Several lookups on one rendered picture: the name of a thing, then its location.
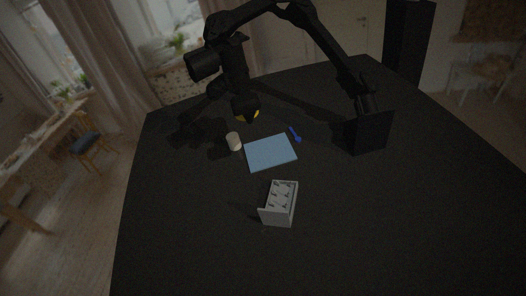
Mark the light blue flat mat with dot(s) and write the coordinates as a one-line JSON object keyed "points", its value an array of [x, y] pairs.
{"points": [[269, 152]]}

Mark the yellow round plate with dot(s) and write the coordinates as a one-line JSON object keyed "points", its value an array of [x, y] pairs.
{"points": [[241, 117]]}

